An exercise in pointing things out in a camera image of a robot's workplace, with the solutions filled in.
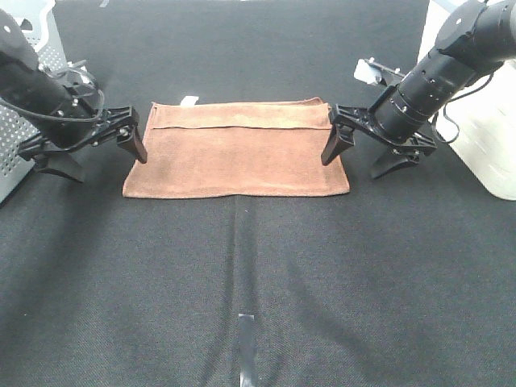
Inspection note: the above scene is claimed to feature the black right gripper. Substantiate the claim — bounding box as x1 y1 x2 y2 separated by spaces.
321 104 437 179

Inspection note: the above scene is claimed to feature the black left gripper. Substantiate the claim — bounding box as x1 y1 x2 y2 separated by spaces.
17 106 148 183

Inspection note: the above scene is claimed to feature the brown towel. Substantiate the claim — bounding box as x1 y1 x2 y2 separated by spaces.
123 98 350 199

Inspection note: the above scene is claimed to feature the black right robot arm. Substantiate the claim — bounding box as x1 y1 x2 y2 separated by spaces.
321 1 515 178

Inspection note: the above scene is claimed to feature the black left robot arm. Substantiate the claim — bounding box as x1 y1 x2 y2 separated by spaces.
1 11 148 182

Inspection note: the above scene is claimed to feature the grey perforated basket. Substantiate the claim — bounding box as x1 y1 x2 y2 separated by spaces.
0 0 72 205

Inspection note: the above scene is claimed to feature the white plastic bin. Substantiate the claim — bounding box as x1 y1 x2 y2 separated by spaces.
417 0 516 202

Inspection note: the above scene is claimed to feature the black tablecloth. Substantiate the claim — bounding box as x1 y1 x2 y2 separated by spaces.
1 1 515 386

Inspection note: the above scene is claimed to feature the grey tape strip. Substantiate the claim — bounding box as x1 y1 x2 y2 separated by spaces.
238 314 258 387

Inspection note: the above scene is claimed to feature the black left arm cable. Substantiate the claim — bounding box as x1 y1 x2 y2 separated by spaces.
0 59 106 124

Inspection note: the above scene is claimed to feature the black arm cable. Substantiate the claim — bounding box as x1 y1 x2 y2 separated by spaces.
0 59 106 124
431 68 497 145

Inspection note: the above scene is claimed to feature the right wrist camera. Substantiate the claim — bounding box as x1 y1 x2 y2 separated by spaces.
353 57 406 87

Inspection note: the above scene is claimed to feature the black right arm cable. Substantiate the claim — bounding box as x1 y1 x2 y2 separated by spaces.
431 68 497 145

